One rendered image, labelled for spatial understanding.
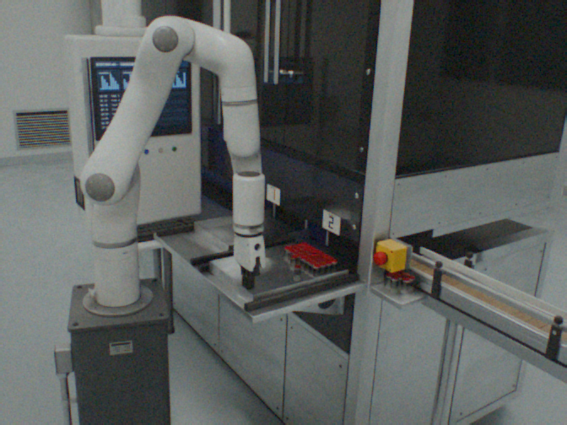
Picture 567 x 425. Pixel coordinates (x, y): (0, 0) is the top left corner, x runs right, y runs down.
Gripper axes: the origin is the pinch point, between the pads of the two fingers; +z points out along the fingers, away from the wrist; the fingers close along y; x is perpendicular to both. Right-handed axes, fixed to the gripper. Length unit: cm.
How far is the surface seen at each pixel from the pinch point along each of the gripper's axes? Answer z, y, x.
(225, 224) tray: 4, 54, -22
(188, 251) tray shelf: 4.2, 37.5, 1.0
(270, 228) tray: 4, 43, -35
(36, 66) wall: -18, 544, -55
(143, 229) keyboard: 9, 77, 2
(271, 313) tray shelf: 5.0, -10.7, -0.9
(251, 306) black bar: 3.0, -7.9, 3.8
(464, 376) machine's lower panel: 59, -12, -91
